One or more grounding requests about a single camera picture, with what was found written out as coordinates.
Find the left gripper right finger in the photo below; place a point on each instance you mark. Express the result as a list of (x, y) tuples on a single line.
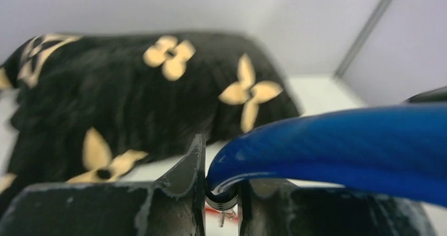
[(279, 207)]

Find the red cable lock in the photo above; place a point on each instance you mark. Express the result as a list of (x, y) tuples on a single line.
[(211, 212)]

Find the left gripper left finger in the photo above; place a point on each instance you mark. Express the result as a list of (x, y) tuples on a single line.
[(173, 204)]

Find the silver keys on table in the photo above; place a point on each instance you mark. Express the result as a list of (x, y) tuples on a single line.
[(229, 214)]

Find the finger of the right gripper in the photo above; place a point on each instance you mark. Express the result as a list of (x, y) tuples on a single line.
[(435, 95)]

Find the blue cable lock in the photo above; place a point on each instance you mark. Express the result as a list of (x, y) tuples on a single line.
[(396, 150)]

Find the black floral pillow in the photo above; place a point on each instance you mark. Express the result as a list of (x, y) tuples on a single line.
[(90, 108)]

